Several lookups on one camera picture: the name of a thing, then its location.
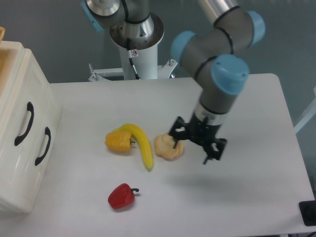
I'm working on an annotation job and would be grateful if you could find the yellow banana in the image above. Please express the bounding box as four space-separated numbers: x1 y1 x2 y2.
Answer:
114 123 154 171

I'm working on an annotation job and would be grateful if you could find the black device at corner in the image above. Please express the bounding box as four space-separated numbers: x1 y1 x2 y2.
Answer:
299 200 316 226

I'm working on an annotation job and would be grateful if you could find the white drawer cabinet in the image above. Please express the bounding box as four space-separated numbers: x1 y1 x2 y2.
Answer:
0 41 62 213

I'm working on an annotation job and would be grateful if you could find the red bell pepper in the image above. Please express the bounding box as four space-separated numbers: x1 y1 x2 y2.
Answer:
108 183 139 209

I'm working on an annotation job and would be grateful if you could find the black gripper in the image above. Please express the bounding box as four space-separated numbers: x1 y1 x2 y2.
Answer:
168 113 227 164

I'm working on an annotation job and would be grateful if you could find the yellow bell pepper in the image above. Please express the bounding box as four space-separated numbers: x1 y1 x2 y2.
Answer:
105 130 136 153

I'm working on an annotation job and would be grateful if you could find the white table frame bracket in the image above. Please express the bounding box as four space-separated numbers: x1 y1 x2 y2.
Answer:
88 58 179 82

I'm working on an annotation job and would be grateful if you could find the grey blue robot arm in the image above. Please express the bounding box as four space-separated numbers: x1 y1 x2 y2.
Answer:
81 0 265 160

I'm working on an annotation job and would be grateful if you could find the black cable on pedestal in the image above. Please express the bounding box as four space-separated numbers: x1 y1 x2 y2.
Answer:
125 37 141 80

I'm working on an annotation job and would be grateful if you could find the beige bread roll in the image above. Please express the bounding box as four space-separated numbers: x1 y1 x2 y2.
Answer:
154 133 184 160

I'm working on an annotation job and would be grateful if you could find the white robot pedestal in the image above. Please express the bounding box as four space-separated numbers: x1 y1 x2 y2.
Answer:
110 12 164 80

